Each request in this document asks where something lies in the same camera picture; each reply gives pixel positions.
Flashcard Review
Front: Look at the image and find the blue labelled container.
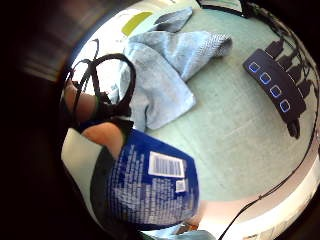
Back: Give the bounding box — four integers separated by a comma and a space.
106, 129, 201, 232

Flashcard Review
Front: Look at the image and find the long black cable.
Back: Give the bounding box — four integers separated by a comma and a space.
218, 96, 320, 240

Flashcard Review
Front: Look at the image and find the black power plug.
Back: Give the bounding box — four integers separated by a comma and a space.
264, 38, 286, 60
287, 64, 306, 85
296, 79, 315, 100
277, 52, 297, 72

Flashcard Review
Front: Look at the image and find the black power strip cable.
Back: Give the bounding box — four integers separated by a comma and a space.
287, 119, 302, 140

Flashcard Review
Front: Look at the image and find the black power strip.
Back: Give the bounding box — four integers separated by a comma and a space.
242, 48, 307, 125

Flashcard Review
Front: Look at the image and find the light blue towel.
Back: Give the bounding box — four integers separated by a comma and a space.
109, 30, 234, 132

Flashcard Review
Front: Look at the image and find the dark monitor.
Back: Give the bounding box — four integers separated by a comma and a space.
196, 0, 252, 18

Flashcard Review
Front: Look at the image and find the grey cloth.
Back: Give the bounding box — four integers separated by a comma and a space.
151, 7, 194, 34

